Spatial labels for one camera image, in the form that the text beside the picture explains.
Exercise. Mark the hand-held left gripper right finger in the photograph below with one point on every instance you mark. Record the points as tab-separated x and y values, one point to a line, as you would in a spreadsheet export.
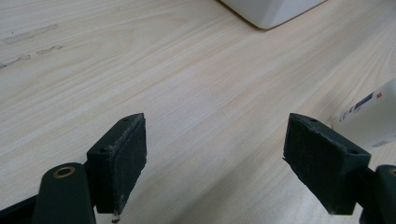
323	165

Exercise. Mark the white labelled packet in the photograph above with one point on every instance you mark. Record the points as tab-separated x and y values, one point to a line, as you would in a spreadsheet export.
370	121

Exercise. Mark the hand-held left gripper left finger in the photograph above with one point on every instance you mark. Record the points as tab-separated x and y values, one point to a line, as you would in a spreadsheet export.
121	161

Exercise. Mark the white plastic storage bin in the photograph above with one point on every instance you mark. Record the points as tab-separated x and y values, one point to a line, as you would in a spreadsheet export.
271	11

